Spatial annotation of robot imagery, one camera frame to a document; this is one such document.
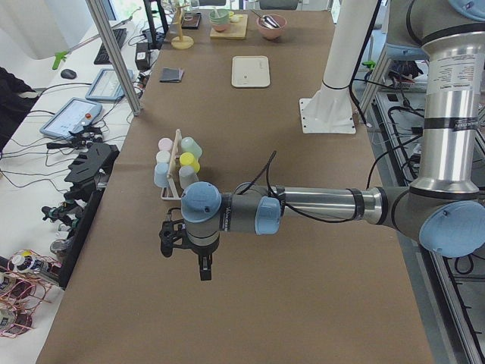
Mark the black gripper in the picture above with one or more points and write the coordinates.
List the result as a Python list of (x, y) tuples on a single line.
[(202, 250)]

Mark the mint green cup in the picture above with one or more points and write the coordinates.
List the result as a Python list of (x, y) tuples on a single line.
[(188, 144)]

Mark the grey cup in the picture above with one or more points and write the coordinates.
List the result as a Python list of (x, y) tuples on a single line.
[(187, 176)]

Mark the light blue cup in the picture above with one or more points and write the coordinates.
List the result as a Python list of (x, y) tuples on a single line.
[(160, 175)]

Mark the yellow cup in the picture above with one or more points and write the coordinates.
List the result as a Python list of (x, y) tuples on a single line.
[(188, 159)]

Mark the cream white cup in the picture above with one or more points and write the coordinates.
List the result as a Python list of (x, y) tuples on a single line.
[(163, 157)]

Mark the pink cup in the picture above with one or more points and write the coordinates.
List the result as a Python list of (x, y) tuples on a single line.
[(165, 144)]

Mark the cream rabbit tray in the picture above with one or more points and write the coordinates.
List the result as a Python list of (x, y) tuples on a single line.
[(250, 72)]

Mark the black tool stand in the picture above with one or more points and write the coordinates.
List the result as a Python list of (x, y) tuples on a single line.
[(89, 173)]

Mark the near teach pendant tablet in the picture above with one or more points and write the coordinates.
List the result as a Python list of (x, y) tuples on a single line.
[(71, 118)]

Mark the teach pendant tablet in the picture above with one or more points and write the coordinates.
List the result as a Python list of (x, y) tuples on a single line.
[(71, 118), (105, 87)]

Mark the far teach pendant tablet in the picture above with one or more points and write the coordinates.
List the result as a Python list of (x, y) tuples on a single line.
[(105, 87)]

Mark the black power adapter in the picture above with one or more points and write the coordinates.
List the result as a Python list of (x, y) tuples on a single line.
[(143, 56)]

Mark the wooden mug tree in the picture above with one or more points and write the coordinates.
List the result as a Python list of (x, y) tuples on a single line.
[(180, 41)]

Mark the wooden cutting board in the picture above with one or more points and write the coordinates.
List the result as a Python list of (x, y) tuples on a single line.
[(237, 28)]

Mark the black computer mouse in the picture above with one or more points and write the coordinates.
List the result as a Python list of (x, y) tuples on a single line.
[(68, 74)]

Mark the stacked green bowls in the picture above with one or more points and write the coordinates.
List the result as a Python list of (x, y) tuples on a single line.
[(220, 19)]

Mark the pink bowl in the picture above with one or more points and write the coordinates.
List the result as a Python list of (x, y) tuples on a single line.
[(271, 34)]

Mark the metal scoop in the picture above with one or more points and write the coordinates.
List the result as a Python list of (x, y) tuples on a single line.
[(266, 20)]

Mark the white wire cup rack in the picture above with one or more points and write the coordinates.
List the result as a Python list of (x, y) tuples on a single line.
[(174, 190)]

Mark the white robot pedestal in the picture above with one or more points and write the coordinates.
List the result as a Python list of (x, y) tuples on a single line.
[(330, 108)]

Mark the aluminium frame post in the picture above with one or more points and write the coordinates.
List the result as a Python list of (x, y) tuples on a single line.
[(103, 26)]

